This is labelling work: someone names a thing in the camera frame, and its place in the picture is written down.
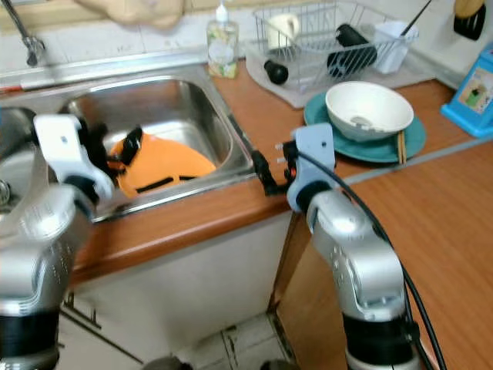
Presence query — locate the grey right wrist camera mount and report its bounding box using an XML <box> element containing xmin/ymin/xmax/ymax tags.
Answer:
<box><xmin>287</xmin><ymin>122</ymin><xmax>337</xmax><ymax>213</ymax></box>

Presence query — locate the stainless steel double sink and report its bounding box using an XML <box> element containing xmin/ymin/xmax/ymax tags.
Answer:
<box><xmin>0</xmin><ymin>66</ymin><xmax>267</xmax><ymax>224</ymax></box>

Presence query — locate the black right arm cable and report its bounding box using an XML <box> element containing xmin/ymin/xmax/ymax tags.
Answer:
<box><xmin>300</xmin><ymin>150</ymin><xmax>446</xmax><ymax>370</ymax></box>

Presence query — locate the chrome sink faucet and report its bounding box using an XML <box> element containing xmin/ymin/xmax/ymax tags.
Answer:
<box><xmin>0</xmin><ymin>0</ymin><xmax>47</xmax><ymax>66</ymax></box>

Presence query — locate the thin black utensil handle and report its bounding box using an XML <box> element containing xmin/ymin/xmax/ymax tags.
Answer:
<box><xmin>401</xmin><ymin>0</ymin><xmax>434</xmax><ymax>35</ymax></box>

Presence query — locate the cream ceramic mug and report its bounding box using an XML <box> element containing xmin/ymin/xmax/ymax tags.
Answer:
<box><xmin>266</xmin><ymin>12</ymin><xmax>301</xmax><ymax>51</ymax></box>

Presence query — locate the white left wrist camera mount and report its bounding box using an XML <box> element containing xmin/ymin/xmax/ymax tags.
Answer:
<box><xmin>33</xmin><ymin>114</ymin><xmax>114</xmax><ymax>203</ymax></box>

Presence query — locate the silver metal fork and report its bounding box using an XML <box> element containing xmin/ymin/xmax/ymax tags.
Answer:
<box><xmin>350</xmin><ymin>116</ymin><xmax>394</xmax><ymax>132</ymax></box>

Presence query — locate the white cabinet front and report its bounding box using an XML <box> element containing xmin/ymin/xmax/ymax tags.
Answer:
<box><xmin>58</xmin><ymin>212</ymin><xmax>293</xmax><ymax>370</ymax></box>

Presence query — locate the blue plastic utensil box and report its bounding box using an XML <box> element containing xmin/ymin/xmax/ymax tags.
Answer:
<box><xmin>441</xmin><ymin>50</ymin><xmax>493</xmax><ymax>140</ymax></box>

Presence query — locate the clear dish soap pump bottle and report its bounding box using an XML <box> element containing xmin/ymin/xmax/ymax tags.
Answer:
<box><xmin>206</xmin><ymin>2</ymin><xmax>238</xmax><ymax>79</ymax></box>

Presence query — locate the teal round plate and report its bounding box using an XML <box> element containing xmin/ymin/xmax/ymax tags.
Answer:
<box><xmin>303</xmin><ymin>91</ymin><xmax>427</xmax><ymax>164</ymax></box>

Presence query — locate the beige cloth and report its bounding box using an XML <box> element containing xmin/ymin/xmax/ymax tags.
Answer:
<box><xmin>73</xmin><ymin>0</ymin><xmax>186</xmax><ymax>30</ymax></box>

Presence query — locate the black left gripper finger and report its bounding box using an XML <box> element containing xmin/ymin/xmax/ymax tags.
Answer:
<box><xmin>120</xmin><ymin>126</ymin><xmax>144</xmax><ymax>165</ymax></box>

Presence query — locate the white wire dish rack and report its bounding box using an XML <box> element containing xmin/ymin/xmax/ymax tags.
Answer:
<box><xmin>250</xmin><ymin>0</ymin><xmax>419</xmax><ymax>93</ymax></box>

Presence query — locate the black bottle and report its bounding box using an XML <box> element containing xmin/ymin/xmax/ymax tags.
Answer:
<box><xmin>326</xmin><ymin>23</ymin><xmax>378</xmax><ymax>78</ymax></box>

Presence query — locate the white ceramic bowl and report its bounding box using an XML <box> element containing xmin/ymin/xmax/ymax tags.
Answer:
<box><xmin>325</xmin><ymin>81</ymin><xmax>415</xmax><ymax>143</ymax></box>

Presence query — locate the black spatula with wooden handle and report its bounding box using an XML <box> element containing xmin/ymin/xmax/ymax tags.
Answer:
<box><xmin>453</xmin><ymin>0</ymin><xmax>488</xmax><ymax>41</ymax></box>

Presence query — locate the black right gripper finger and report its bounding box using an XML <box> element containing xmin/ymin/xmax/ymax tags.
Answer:
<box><xmin>251</xmin><ymin>150</ymin><xmax>280</xmax><ymax>195</ymax></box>

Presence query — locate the orange plastic cutting board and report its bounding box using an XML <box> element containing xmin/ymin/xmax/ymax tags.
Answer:
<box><xmin>108</xmin><ymin>133</ymin><xmax>216</xmax><ymax>197</ymax></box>

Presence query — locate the wooden chopstick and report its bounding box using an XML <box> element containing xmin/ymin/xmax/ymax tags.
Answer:
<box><xmin>397</xmin><ymin>131</ymin><xmax>409</xmax><ymax>164</ymax></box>

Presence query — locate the white plastic utensil cup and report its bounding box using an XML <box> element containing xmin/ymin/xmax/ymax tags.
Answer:
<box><xmin>374</xmin><ymin>19</ymin><xmax>417</xmax><ymax>74</ymax></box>

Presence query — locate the grey drying mat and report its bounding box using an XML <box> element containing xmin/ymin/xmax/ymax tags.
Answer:
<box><xmin>243</xmin><ymin>50</ymin><xmax>436</xmax><ymax>109</ymax></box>

